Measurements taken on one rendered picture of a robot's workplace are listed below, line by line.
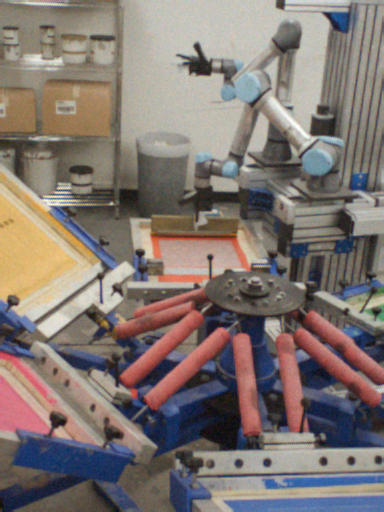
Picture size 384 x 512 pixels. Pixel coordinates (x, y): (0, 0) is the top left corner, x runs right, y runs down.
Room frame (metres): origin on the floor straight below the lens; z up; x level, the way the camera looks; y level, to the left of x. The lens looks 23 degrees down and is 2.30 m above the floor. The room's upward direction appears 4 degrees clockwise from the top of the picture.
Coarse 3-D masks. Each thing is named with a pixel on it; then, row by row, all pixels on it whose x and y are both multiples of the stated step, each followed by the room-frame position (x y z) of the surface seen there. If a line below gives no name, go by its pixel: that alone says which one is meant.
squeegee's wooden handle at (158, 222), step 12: (156, 216) 3.36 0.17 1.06; (168, 216) 3.37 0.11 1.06; (180, 216) 3.38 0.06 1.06; (192, 216) 3.39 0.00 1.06; (204, 216) 3.40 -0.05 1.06; (156, 228) 3.35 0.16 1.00; (168, 228) 3.36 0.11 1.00; (180, 228) 3.37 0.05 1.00; (192, 228) 3.37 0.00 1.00; (204, 228) 3.38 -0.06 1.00; (216, 228) 3.39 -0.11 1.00; (228, 228) 3.40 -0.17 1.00
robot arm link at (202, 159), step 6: (198, 156) 3.37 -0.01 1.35; (204, 156) 3.36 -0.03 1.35; (210, 156) 3.37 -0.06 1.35; (198, 162) 3.36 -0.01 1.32; (204, 162) 3.36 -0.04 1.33; (210, 162) 3.35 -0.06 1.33; (198, 168) 3.36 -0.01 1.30; (204, 168) 3.35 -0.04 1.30; (198, 174) 3.36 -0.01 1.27; (204, 174) 3.36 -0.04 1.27
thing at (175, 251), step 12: (156, 240) 3.31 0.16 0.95; (168, 240) 3.32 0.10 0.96; (180, 240) 3.33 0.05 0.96; (192, 240) 3.34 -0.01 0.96; (156, 252) 3.17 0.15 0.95; (168, 252) 3.18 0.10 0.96; (180, 252) 3.19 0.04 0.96; (192, 252) 3.20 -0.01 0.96; (168, 264) 3.05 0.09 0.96; (180, 264) 3.06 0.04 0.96; (192, 264) 3.07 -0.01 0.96; (168, 276) 2.93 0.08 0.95; (180, 276) 2.94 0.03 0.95; (192, 276) 2.94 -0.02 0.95; (204, 276) 2.95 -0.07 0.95
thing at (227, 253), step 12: (204, 240) 3.35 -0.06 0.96; (216, 240) 3.36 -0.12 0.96; (228, 240) 3.37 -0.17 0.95; (204, 252) 3.21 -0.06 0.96; (216, 252) 3.22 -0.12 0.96; (228, 252) 3.23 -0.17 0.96; (240, 252) 3.24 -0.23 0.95; (204, 264) 3.08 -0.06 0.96; (216, 264) 3.08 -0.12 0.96; (228, 264) 3.09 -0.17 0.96; (240, 264) 3.10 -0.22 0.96
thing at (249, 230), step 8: (136, 224) 3.41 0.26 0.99; (144, 224) 3.46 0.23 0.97; (240, 224) 3.52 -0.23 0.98; (248, 224) 3.51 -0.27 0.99; (136, 232) 3.31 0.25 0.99; (248, 232) 3.41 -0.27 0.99; (136, 240) 3.21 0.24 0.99; (256, 240) 3.31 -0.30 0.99; (136, 248) 3.12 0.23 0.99; (256, 248) 3.22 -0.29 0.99; (264, 248) 3.22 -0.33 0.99; (136, 256) 3.04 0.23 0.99; (256, 256) 3.20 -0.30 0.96; (264, 256) 3.13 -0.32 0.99
